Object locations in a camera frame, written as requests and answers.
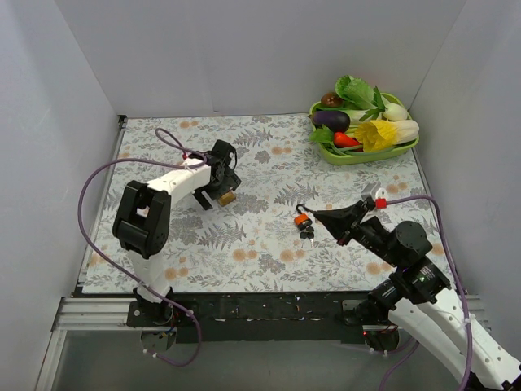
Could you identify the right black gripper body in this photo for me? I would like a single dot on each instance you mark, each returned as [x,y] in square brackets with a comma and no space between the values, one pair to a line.
[354,222]

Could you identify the white toy radish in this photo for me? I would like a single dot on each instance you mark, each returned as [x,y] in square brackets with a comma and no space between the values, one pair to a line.
[395,112]

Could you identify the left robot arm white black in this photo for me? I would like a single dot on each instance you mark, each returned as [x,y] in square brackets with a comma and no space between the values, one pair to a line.
[143,218]

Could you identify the floral patterned mat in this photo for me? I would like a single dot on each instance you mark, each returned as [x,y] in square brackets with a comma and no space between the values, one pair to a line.
[252,244]

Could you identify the green toy lettuce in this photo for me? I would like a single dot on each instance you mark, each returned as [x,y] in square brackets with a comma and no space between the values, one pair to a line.
[359,93]

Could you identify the orange black padlock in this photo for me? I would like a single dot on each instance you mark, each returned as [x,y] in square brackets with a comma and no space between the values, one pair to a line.
[302,219]

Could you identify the brown toy mushroom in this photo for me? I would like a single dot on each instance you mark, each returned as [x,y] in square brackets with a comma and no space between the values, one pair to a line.
[331,100]

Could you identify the black headed keys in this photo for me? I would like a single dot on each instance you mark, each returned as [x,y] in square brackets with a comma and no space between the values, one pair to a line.
[308,234]

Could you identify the purple toy eggplant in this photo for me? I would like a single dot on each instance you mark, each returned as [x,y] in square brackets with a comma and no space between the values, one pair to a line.
[336,121]

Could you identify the green plastic tray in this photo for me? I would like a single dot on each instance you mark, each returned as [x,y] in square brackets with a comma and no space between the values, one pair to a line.
[350,156]

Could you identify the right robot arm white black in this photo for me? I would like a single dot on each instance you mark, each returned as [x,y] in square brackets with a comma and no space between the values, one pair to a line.
[420,299]

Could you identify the yellow toy cabbage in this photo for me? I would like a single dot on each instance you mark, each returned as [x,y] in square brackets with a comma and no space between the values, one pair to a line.
[379,135]

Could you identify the red toy pepper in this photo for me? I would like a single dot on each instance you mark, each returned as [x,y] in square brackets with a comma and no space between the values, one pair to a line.
[342,140]

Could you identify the brass padlock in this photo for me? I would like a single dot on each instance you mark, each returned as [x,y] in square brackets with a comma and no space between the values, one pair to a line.
[227,198]

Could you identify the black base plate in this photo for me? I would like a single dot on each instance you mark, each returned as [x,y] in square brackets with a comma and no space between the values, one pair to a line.
[259,316]

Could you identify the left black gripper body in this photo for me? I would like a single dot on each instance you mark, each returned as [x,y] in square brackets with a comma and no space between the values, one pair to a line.
[216,195]

